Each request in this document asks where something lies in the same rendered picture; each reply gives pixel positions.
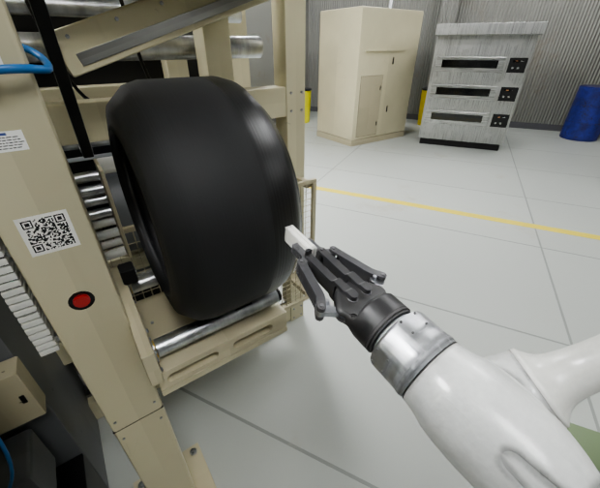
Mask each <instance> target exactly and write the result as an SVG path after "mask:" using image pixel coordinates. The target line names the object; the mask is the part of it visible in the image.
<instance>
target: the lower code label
mask: <svg viewBox="0 0 600 488"><path fill-rule="evenodd" d="M13 221H14V223H15V226H16V228H17V230H18V231H19V233H20V235H21V237H22V239H23V241H24V242H25V244H26V246H27V248H28V250H29V252H30V254H31V255H32V257H33V258H34V257H37V256H41V255H45V254H49V253H52V252H56V251H60V250H64V249H67V248H71V247H74V246H77V245H81V244H80V242H79V239H78V237H77V235H76V232H75V229H74V226H73V224H72V222H71V219H70V217H69V215H68V212H67V210H66V209H62V210H58V211H53V212H48V213H45V214H40V215H35V216H31V217H26V218H21V219H17V220H13Z"/></svg>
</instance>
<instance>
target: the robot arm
mask: <svg viewBox="0 0 600 488"><path fill-rule="evenodd" d="M285 242H286V243H287V244H288V245H289V246H290V247H291V252H292V254H293V255H295V256H296V257H297V258H298V261H297V267H296V274H297V276H298V278H299V280H300V282H301V284H302V286H303V288H304V290H305V291H306V293H307V295H308V296H309V298H310V300H311V302H312V304H313V306H314V308H315V319H316V320H318V321H322V320H323V319H324V317H332V318H336V319H337V320H338V321H339V322H342V323H344V324H345V325H347V326H348V328H349V330H350V331H351V333H352V335H353V336H354V337H355V338H356V339H357V340H358V342H359V343H360V344H361V345H362V346H363V347H364V348H365V349H366V350H367V351H368V352H371V353H372V354H371V362H372V364H373V366H374V367H375V368H376V369H377V370H378V371H379V373H380V374H381V375H382V376H383V377H384V378H385V379H386V380H387V381H388V382H389V383H390V384H391V386H392V387H393V388H394V389H395V391H396V392H397V394H398V395H400V396H401V397H402V398H403V399H404V400H405V402H406V403H407V404H408V406H409V407H410V409H411V410H412V412H413V413H414V415H415V417H416V419H417V421H418V423H419V425H420V427H421V428H422V429H423V430H424V432H425V433H426V434H427V436H428V437H429V438H430V440H431V441H432V442H433V443H434V445H435V446H436V447H437V448H438V449H439V451H440V452H441V453H442V454H443V455H444V456H445V458H446V459H447V460H448V461H449V462H450V463H451V464H452V466H453V467H454V468H455V469H456V470H457V471H458V472H459V473H460V474H461V475H462V476H463V477H464V478H465V479H466V480H467V481H468V482H469V484H470V485H471V486H472V487H473V488H600V472H599V471H598V470H597V469H596V467H595V466H594V464H593V463H592V461H591V460H590V458H589V457H588V456H587V454H586V453H585V451H584V450H583V448H582V447H581V446H580V444H579V443H578V442H577V441H576V439H575V438H574V437H573V436H572V435H571V433H570V432H569V431H568V430H567V428H569V427H570V417H571V413H572V411H573V409H574V408H575V407H576V406H577V405H578V404H579V403H580V402H582V400H584V399H586V398H588V397H590V396H592V395H594V394H596V393H598V392H600V334H598V335H595V336H593V337H590V338H588V339H585V340H583V341H581V342H579V343H576V344H573V345H570V346H568V347H565V348H562V349H559V350H556V351H549V352H545V353H537V354H533V353H526V352H523V351H518V350H515V349H511V350H508V351H502V352H499V353H495V354H492V355H488V356H485V357H481V356H479V355H477V354H475V353H473V352H471V351H469V350H467V349H466V348H464V347H463V346H462V345H460V344H459V343H458V342H456V341H455V340H454V338H453V337H452V336H451V335H448V334H447V333H446V332H445V331H443V330H442V329H441V328H440V327H439V326H438V325H436V324H435V323H434V322H433V321H432V320H430V319H429V318H428V317H427V316H426V315H424V314H423V313H422V312H419V311H415V312H411V313H410V309H408V308H407V307H406V305H404V303H403V302H401V301H400V300H399V299H398V298H397V297H396V296H395V295H393V294H392V293H388V292H386V291H385V289H384V288H383V285H384V282H385V279H386V277H387V275H386V273H384V272H382V271H379V270H376V269H373V268H371V267H369V266H368V265H366V264H365V263H363V262H361V261H360V260H358V259H356V258H354V257H352V256H351V255H349V254H347V253H346V252H344V251H342V250H340V249H339V248H337V247H335V246H330V248H329V249H325V248H323V247H320V246H318V245H317V244H316V243H315V242H314V241H313V240H312V239H311V238H307V237H306V236H304V235H303V234H302V233H301V232H300V231H299V230H298V229H297V228H296V227H295V226H294V225H291V226H289V227H285ZM336 256H337V257H336ZM320 286H322V287H323V288H324V289H325V290H326V291H327V292H328V293H329V296H330V298H331V299H332V300H333V301H334V306H332V305H331V303H330V302H329V299H328V298H326V299H325V295H324V292H323V290H322V289H321V287H320Z"/></svg>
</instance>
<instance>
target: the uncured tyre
mask: <svg viewBox="0 0 600 488"><path fill-rule="evenodd" d="M105 117H106V124H107V130H108V136H109V143H110V148H111V153H112V157H113V161H114V164H115V168H116V171H117V175H118V178H119V182H120V185H121V188H122V191H123V194H124V198H125V201H126V203H127V206H128V209H129V212H130V214H131V217H132V220H133V223H134V226H135V230H136V233H137V235H138V238H139V241H140V243H141V246H142V248H143V251H144V253H145V256H146V257H147V259H148V262H149V264H150V266H151V269H152V271H153V273H154V275H155V277H156V279H157V281H158V283H159V285H160V287H161V289H162V290H163V292H164V294H165V296H166V298H167V299H168V301H169V303H170V304H171V306H172V307H173V309H174V310H175V311H176V312H177V313H178V314H179V315H183V316H186V317H189V318H192V319H195V320H210V319H214V318H216V317H218V316H221V315H223V314H225V313H227V312H230V311H232V310H234V309H236V308H239V307H241V306H243V305H245V304H248V303H250V302H252V301H254V300H257V299H259V298H260V297H262V296H264V295H267V294H269V293H271V292H273V291H275V290H276V289H277V288H279V287H280V286H281V285H282V284H283V283H284V282H285V281H286V280H287V279H288V277H289V276H290V274H291V272H292V269H293V266H294V263H295V261H296V256H295V255H293V254H292V252H291V247H290V246H289V245H288V244H287V243H286V242H285V227H289V226H291V225H294V226H295V227H296V228H297V229H298V230H299V231H300V232H301V233H302V206H301V199H300V192H299V187H298V182H297V178H296V174H295V170H294V167H293V164H292V161H291V159H290V156H289V153H288V150H287V148H286V146H285V142H284V140H283V138H282V136H281V134H280V132H279V130H278V128H277V126H276V125H275V123H274V121H273V120H272V118H271V117H270V115H269V114H268V113H267V111H266V110H265V109H264V108H263V107H262V106H261V105H260V104H259V103H258V102H257V101H256V100H255V98H254V97H253V96H252V95H251V94H250V93H249V92H248V91H247V90H246V89H244V88H243V87H242V86H241V85H239V84H238V83H236V82H234V81H232V80H229V79H225V78H222V77H218V76H190V77H170V78H149V79H136V80H133V81H131V82H128V83H125V84H122V85H121V86H120V87H119V88H118V90H117V91H116V92H115V94H114V95H113V96H112V98H111V99H110V100H109V102H108V103H107V104H106V107H105Z"/></svg>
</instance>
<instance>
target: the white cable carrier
mask: <svg viewBox="0 0 600 488"><path fill-rule="evenodd" d="M0 291H1V295H2V297H3V298H6V299H5V302H6V303H7V305H9V308H10V310H11V311H12V312H14V315H15V317H16V318H17V320H18V322H19V323H21V327H22V328H23V329H24V332H25V333H26V335H28V338H29V340H30V341H32V343H33V345H34V346H36V350H37V351H38V352H39V355H40V356H45V355H47V354H50V353H52V352H55V351H59V350H60V345H59V341H60V340H59V338H58V336H57V334H56V333H55V331H54V329H53V327H52V326H51V324H50V322H49V321H48V319H47V317H46V315H45V313H44V311H43V310H42V308H41V306H40V304H39V303H38V301H37V299H36V298H35V296H34V294H33V292H32V291H31V290H30V288H29V286H28V285H27V283H26V281H25V280H24V278H23V276H22V274H21V273H20V271H19V269H18V268H17V266H16V264H15V262H14V260H13V258H12V257H11V255H10V253H9V251H8V250H7V248H6V246H5V244H4V243H3V241H2V240H1V238H0Z"/></svg>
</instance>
